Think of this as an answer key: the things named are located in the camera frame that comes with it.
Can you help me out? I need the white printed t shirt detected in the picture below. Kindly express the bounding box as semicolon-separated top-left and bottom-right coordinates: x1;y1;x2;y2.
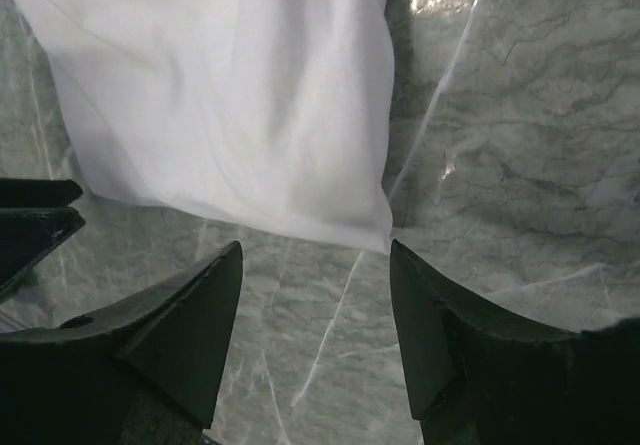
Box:
14;0;394;253

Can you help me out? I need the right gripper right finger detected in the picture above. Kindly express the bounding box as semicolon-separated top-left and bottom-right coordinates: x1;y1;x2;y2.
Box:
390;242;639;444

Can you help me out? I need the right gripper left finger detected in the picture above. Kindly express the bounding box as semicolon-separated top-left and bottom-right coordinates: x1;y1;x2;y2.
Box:
1;242;243;444

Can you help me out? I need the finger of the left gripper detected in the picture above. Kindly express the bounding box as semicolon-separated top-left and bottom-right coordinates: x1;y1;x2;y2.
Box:
1;178;85;295

